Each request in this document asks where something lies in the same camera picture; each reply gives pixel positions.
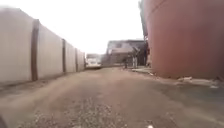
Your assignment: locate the distant grey building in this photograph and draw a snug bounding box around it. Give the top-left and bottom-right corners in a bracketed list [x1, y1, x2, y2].
[101, 39, 148, 68]

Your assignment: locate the brown dirt road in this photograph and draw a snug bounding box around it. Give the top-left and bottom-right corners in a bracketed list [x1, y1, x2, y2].
[0, 66, 224, 128]

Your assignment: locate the vehicle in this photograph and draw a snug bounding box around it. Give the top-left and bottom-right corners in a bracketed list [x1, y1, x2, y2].
[85, 57, 103, 70]

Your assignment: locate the pale panel wall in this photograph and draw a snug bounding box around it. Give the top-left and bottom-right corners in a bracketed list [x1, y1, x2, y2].
[0, 7, 87, 84]

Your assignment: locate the tall red round tower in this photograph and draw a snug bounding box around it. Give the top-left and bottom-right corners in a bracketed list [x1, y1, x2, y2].
[143, 0, 224, 80]

